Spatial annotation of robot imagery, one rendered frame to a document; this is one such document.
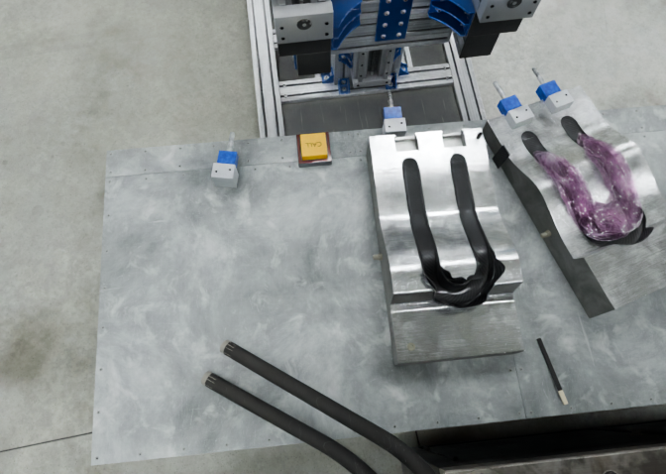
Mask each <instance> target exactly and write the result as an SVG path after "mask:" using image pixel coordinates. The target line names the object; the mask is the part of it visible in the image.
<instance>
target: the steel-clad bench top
mask: <svg viewBox="0 0 666 474"><path fill-rule="evenodd" d="M598 111H599V113H600V114H601V116H602V117H603V118H604V120H605V121H606V122H607V123H608V124H609V125H610V126H611V127H613V128H614V129H615V130H617V131H618V132H619V133H620V134H622V135H624V136H625V137H627V138H628V139H629V140H631V141H632V142H633V143H634V144H635V145H636V146H637V147H638V148H639V150H640V151H641V153H642V154H643V156H644V158H645V160H646V162H647V164H648V166H649V167H650V169H651V172H652V174H653V177H654V179H655V181H656V184H657V186H658V188H659V190H660V192H661V194H662V196H663V198H664V199H665V201H666V105H655V106H643V107H630V108H618V109H607V110H598ZM382 130H383V128H378V129H366V130H354V131H342V132H330V133H329V138H330V148H331V157H332V165H329V166H317V167H305V168H300V167H299V166H298V156H297V145H296V135H293V136H281V137H269V138H258V139H246V140H234V143H233V149H232V152H237V154H238V157H239V160H238V166H237V172H238V174H239V176H238V182H237V188H235V187H223V186H215V184H214V181H213V179H212V177H211V174H212V168H213V163H217V159H218V153H219V151H227V147H228V142H229V141H221V142H209V143H197V144H185V145H173V146H161V147H149V148H137V149H125V150H113V151H107V155H106V175H105V194H104V213H103V233H102V253H101V273H100V293H99V312H98V332H97V351H96V371H95V391H94V411H93V430H92V450H91V466H92V465H102V464H111V463H120V462H129V461H139V460H148V459H157V458H167V457H176V456H184V455H193V454H203V453H212V452H221V451H231V450H240V449H249V448H258V447H268V446H277V445H286V444H296V443H304V442H303V441H301V440H300V439H298V438H296V437H294V436H292V435H291V434H289V433H287V432H285V431H284V430H282V429H280V428H278V427H277V426H275V425H273V424H271V423H269V422H268V421H266V420H264V419H262V418H261V417H259V416H257V415H255V414H253V413H251V412H249V411H247V410H246V409H244V408H242V407H240V406H239V405H237V404H235V403H233V402H232V401H230V400H228V399H226V398H224V397H223V396H221V395H219V394H217V393H216V392H214V391H212V390H210V389H209V388H207V387H205V386H204V385H202V384H201V379H202V377H203V375H204V374H205V373H206V372H207V371H210V372H212V373H214V374H216V375H217V376H219V377H221V378H223V379H225V380H226V381H228V382H230V383H232V384H234V385H236V386H237V387H239V388H241V389H243V390H245V391H246V392H248V393H250V394H252V395H254V396H255V397H257V398H259V399H261V400H263V401H264V402H266V403H268V404H270V405H272V406H274V407H275V408H277V409H279V410H281V411H283V412H284V413H286V414H288V415H291V416H292V417H294V418H296V419H298V420H300V421H301V422H303V423H305V424H307V425H309V426H311V427H312V428H314V429H316V430H318V431H320V432H321V433H323V434H325V435H327V436H328V437H330V438H332V439H341V438H350V437H360V436H361V435H360V434H359V433H357V432H355V431H353V430H352V429H350V428H348V427H347V426H345V425H343V424H342V423H340V422H338V421H337V420H335V419H333V418H331V417H330V416H328V415H326V414H324V413H322V412H321V411H319V410H317V409H316V408H314V407H312V406H310V405H309V404H307V403H305V402H304V401H302V400H300V399H299V398H297V397H295V396H293V395H292V394H290V393H288V392H287V391H285V390H283V389H282V388H280V387H278V386H277V385H275V384H273V383H271V382H270V381H268V380H266V379H265V378H263V377H261V376H260V375H258V374H256V373H255V372H253V371H251V370H249V369H248V368H246V367H244V366H243V365H241V364H239V363H238V362H236V361H234V360H232V359H231V358H229V357H227V356H226V355H224V354H223V353H221V352H220V346H221V344H222V343H223V342H224V341H225V340H230V341H231V342H233V343H235V344H237V345H239V346H240V347H242V348H244V349H246V350H247V351H249V352H251V353H253V354H254V355H256V356H258V357H259V358H261V359H263V360H265V361H266V362H268V363H270V364H272V365H273V366H275V367H277V368H279V369H280V370H282V371H284V372H286V373H287V374H288V375H290V376H292V377H293V378H295V379H297V380H298V381H300V382H302V383H304V384H305V385H307V386H309V387H311V388H312V389H314V390H316V391H318V392H319V393H321V394H323V395H325V396H326V397H328V398H330V399H332V400H333V401H335V402H337V403H339V404H340V405H342V406H344V407H345V408H347V409H349V410H351V411H352V412H354V413H356V414H358V415H360V416H362V417H364V418H365V419H367V420H369V421H371V422H372V423H374V424H376V425H378V426H379V427H381V428H383V429H384V430H386V431H388V432H389V433H397V432H406V431H415V430H424V429H433V428H442V427H452V426H461V425H470V424H480V423H489V422H498V421H507V420H517V419H526V418H535V417H545V416H554V415H570V414H580V413H589V412H598V411H608V410H617V409H626V408H636V407H645V406H654V405H663V404H666V287H665V288H663V289H660V290H658V291H656V292H654V293H652V294H649V295H647V296H644V297H642V298H639V299H637V300H635V301H633V302H631V303H628V304H626V305H624V306H622V307H620V308H617V309H615V310H612V311H609V312H607V313H604V314H601V315H598V316H595V317H593V318H589V317H588V316H587V314H586V312H585V310H584V309H583V307H582V305H581V304H580V302H579V300H578V298H577V297H576V295H575V293H574V292H573V290H572V288H571V286H570V285H569V283H568V281H567V280H566V278H565V276H564V274H563V273H562V271H561V269H560V268H559V266H558V264H557V262H556V261H555V259H554V257H553V255H552V254H551V252H550V250H549V249H548V247H547V245H546V243H545V242H544V240H543V238H541V237H540V233H539V231H538V230H537V228H536V226H535V225H534V223H533V221H532V219H531V218H530V216H529V214H528V213H527V211H526V209H525V207H524V206H523V204H522V202H521V200H520V199H519V197H518V195H517V194H516V192H515V190H514V188H513V187H512V185H511V183H510V182H509V180H508V178H507V176H506V175H505V173H504V171H503V170H502V168H501V167H499V169H498V168H497V166H496V164H495V163H494V161H493V156H494V153H493V152H492V150H491V148H490V146H489V145H488V143H487V141H486V140H485V138H484V140H485V144H486V149H487V154H488V158H489V165H490V170H491V175H492V180H493V185H494V190H495V195H496V200H497V205H498V209H499V214H500V217H501V220H502V222H503V224H504V226H505V228H506V230H507V232H508V234H509V236H510V238H511V240H512V243H513V245H514V247H515V250H516V252H517V255H518V259H519V262H520V267H521V272H522V277H523V283H522V284H521V285H520V286H519V287H518V288H517V289H516V290H515V291H514V293H513V299H514V304H515V309H516V313H517V318H518V323H519V327H520V332H521V337H522V341H523V346H524V351H523V352H520V353H516V354H510V355H501V356H492V357H482V358H472V359H462V360H453V361H443V362H433V363H423V364H413V365H404V366H394V362H393V355H392V347H391V340H390V333H389V319H388V311H387V304H386V296H385V289H384V281H383V274H382V266H381V261H379V260H373V255H378V254H379V253H380V252H379V244H378V237H377V229H376V222H375V214H374V208H373V200H372V193H371V185H370V178H369V170H368V163H367V156H366V154H367V148H368V142H369V137H372V136H382V135H383V131H382ZM353 136H354V137H353ZM354 144H355V145H354ZM355 151H356V153H355ZM537 338H541V340H542V342H543V345H544V347H545V349H546V352H547V354H548V356H549V359H550V361H551V364H552V366H553V368H554V371H555V373H556V376H557V378H558V380H559V383H560V385H561V387H562V390H563V392H564V395H565V397H566V399H567V402H568V404H567V405H563V402H562V400H561V398H560V395H559V393H558V390H557V388H556V386H555V383H554V381H553V378H552V376H551V374H550V371H549V369H548V366H547V364H546V361H545V359H544V357H543V354H542V352H541V349H540V347H539V345H538V342H537V340H536V339H537Z"/></svg>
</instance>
